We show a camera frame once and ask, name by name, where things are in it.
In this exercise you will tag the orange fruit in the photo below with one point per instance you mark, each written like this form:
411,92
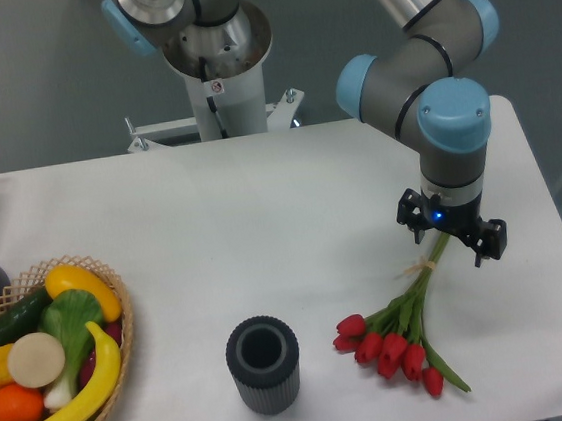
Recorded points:
18,403

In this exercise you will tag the green bok choy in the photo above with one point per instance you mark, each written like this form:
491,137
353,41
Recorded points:
65,319

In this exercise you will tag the yellow banana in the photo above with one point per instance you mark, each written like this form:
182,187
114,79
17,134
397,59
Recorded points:
101,384

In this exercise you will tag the dark red vegetable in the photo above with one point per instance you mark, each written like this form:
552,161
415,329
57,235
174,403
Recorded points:
114,330

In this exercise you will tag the beige round disc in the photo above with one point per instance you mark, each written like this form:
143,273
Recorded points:
36,360

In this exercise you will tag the dark grey ribbed vase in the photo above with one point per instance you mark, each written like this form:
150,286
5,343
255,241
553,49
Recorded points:
262,355

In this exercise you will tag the red tulip bouquet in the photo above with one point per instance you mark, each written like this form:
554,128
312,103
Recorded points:
394,338

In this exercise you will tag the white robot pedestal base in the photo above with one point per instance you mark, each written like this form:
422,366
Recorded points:
221,67

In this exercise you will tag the dark green cucumber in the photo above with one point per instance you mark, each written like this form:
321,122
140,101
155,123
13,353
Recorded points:
23,317

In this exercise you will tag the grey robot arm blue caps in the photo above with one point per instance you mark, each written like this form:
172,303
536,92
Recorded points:
415,96

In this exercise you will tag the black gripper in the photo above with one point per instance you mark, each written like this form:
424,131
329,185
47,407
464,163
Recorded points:
488,239

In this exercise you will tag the woven wicker basket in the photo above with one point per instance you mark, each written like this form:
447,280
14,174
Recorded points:
33,278

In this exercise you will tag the yellow squash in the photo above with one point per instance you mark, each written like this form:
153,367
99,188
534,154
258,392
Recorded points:
71,277

